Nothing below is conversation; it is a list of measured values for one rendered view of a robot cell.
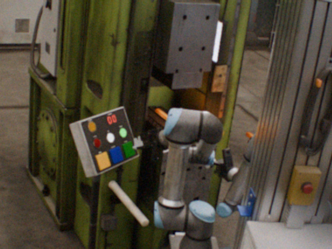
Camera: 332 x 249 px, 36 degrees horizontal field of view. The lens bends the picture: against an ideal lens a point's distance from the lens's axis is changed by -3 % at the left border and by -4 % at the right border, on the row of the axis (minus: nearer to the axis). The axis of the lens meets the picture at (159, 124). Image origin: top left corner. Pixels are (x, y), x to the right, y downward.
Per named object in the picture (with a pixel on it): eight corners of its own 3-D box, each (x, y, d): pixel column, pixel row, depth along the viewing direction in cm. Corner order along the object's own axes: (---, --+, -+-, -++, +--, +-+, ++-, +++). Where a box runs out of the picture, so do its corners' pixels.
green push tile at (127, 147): (135, 154, 280) (131, 140, 279) (127, 158, 274) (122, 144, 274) (133, 154, 281) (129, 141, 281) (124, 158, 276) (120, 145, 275)
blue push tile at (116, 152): (123, 159, 272) (119, 146, 271) (114, 163, 266) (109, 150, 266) (121, 160, 273) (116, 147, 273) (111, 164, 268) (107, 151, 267)
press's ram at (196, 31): (222, 71, 307) (232, 4, 292) (165, 73, 289) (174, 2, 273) (186, 51, 340) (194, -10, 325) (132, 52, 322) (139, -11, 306)
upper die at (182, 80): (201, 87, 304) (203, 72, 300) (171, 89, 295) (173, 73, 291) (166, 65, 337) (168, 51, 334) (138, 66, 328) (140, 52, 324)
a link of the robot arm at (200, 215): (212, 240, 224) (217, 214, 218) (182, 237, 223) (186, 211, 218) (211, 225, 235) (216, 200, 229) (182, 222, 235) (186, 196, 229)
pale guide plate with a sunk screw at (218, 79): (223, 91, 329) (227, 65, 323) (211, 92, 325) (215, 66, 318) (221, 90, 331) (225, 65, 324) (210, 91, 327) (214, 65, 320)
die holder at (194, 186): (206, 206, 337) (217, 144, 320) (155, 216, 319) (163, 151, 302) (165, 167, 381) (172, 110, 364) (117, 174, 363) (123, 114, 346)
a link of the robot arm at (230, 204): (268, 145, 229) (227, 224, 253) (279, 139, 237) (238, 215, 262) (248, 131, 234) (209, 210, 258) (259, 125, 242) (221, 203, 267)
